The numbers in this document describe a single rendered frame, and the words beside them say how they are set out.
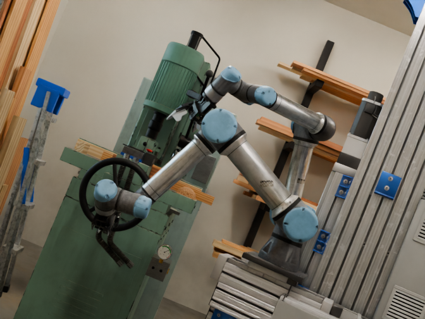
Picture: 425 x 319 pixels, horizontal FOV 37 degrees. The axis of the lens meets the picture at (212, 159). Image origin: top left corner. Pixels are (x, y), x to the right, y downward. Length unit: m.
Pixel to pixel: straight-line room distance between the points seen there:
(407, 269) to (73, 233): 1.34
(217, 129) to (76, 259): 0.96
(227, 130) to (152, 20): 3.24
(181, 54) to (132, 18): 2.50
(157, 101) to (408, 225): 1.16
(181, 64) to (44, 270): 1.05
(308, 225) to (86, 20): 3.57
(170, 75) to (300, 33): 2.62
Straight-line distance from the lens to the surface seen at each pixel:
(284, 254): 2.24
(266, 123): 4.65
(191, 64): 2.80
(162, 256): 2.63
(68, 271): 2.75
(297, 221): 2.10
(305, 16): 5.31
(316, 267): 2.48
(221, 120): 2.09
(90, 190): 2.71
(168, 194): 2.67
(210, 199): 2.82
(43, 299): 2.79
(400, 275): 2.37
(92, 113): 5.19
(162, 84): 2.79
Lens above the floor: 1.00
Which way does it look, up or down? 2 degrees up
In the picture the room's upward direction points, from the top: 22 degrees clockwise
